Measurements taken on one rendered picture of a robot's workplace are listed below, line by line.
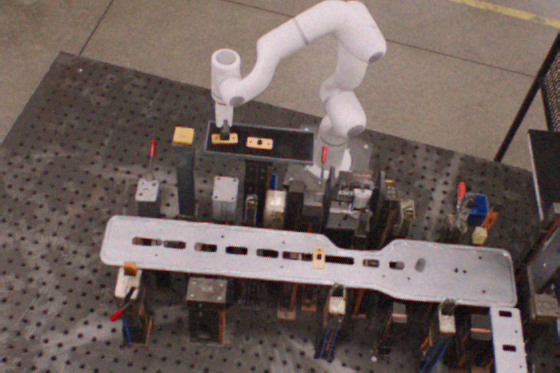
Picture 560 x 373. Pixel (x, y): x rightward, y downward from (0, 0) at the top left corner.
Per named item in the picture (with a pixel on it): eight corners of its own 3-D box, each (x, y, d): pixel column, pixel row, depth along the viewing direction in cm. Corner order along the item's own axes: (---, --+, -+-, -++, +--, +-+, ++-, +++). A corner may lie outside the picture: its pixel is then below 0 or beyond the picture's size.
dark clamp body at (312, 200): (287, 266, 276) (297, 209, 245) (290, 236, 283) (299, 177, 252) (316, 268, 277) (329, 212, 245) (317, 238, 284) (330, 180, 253)
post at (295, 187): (280, 251, 279) (288, 190, 246) (280, 240, 282) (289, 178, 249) (293, 252, 279) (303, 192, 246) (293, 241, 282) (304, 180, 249)
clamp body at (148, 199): (138, 256, 271) (129, 201, 242) (144, 231, 277) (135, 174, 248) (165, 259, 272) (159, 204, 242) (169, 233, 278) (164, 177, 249)
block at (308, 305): (301, 310, 266) (309, 271, 242) (302, 279, 273) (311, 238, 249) (315, 312, 266) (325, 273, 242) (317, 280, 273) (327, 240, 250)
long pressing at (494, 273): (96, 271, 234) (95, 269, 233) (110, 212, 247) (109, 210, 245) (518, 310, 242) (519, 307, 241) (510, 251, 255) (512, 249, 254)
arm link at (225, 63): (243, 97, 226) (234, 76, 231) (244, 66, 215) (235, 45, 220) (217, 102, 224) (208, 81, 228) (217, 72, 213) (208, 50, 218)
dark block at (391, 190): (363, 261, 280) (384, 199, 246) (363, 245, 284) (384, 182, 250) (376, 262, 281) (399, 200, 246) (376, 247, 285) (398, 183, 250)
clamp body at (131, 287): (119, 350, 250) (106, 302, 220) (127, 311, 259) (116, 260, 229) (150, 353, 251) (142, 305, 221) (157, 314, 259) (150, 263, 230)
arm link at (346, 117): (342, 117, 284) (352, 78, 264) (361, 155, 277) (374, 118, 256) (313, 125, 281) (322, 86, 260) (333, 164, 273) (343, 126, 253)
